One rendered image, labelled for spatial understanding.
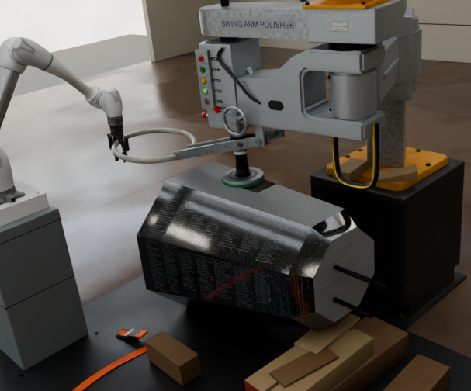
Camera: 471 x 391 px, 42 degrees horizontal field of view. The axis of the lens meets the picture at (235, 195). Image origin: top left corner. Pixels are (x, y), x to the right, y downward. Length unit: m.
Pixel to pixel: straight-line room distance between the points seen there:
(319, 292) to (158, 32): 8.80
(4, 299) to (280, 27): 1.87
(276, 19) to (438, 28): 6.67
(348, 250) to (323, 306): 0.27
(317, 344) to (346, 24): 1.40
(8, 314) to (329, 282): 1.62
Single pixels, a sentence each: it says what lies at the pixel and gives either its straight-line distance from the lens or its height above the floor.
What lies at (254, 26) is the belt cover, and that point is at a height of 1.62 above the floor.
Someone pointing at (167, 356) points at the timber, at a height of 0.13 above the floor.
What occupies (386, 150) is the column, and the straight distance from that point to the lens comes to 3.33.
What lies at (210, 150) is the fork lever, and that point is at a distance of 3.20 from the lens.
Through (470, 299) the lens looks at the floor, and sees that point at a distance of 3.72.
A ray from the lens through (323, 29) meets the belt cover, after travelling 2.54.
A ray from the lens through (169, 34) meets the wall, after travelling 11.25.
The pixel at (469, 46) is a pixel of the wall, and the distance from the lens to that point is 9.06.
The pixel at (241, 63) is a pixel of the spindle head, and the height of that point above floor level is 1.44.
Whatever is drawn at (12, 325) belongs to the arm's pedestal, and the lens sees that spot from 3.40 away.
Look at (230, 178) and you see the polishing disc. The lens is 3.17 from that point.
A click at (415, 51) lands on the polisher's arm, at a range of 3.19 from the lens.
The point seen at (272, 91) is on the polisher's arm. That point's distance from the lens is 2.78.
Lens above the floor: 2.03
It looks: 24 degrees down
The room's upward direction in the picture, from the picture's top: 6 degrees counter-clockwise
